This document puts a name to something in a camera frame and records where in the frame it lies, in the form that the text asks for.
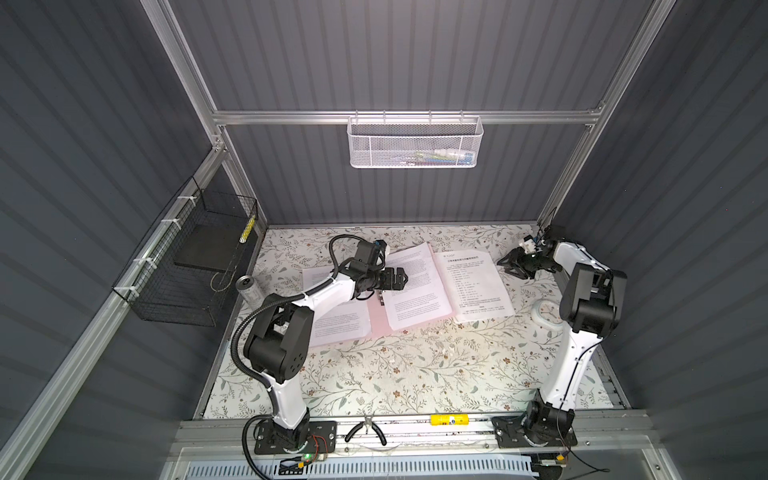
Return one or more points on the printed paper sheet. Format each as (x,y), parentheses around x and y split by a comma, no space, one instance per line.
(345,321)
(424,298)

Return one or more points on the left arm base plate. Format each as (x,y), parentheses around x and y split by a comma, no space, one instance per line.
(311,437)

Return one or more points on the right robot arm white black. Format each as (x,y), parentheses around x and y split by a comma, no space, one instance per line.
(592,297)

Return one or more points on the pink folder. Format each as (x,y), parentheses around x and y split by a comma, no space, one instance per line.
(379,323)

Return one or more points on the printed paper sheets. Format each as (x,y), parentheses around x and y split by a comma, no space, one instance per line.
(474,286)

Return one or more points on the tubes in white basket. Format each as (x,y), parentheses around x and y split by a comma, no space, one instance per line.
(440,157)

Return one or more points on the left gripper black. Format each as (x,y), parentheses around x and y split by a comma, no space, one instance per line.
(388,283)

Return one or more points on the yellow marker in black basket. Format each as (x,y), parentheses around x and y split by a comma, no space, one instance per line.
(247,229)

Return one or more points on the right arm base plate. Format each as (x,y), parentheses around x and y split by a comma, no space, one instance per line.
(518,432)

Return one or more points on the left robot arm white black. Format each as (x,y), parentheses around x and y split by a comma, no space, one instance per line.
(271,344)

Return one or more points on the white wire mesh basket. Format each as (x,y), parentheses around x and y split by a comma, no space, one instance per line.
(374,141)

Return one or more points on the yellow spirit level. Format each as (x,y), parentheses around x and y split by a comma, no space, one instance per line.
(452,419)

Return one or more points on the black handled pliers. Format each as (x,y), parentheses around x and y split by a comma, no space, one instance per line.
(367,424)

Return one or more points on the silver drink can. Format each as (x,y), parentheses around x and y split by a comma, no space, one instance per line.
(249,289)

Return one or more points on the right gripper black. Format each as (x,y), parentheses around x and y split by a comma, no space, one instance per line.
(517,259)

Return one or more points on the white perforated front rail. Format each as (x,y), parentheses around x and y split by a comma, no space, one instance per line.
(404,467)

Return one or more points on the black wire basket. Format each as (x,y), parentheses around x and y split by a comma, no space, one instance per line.
(188,272)

